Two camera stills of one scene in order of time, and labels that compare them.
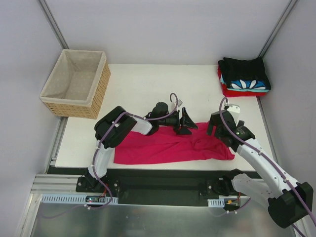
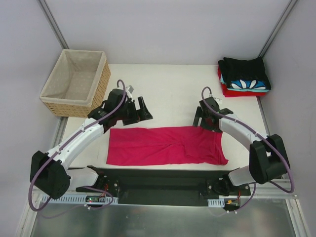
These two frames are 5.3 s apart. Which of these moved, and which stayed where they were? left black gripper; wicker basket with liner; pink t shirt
Moved: left black gripper
Stayed: wicker basket with liner; pink t shirt
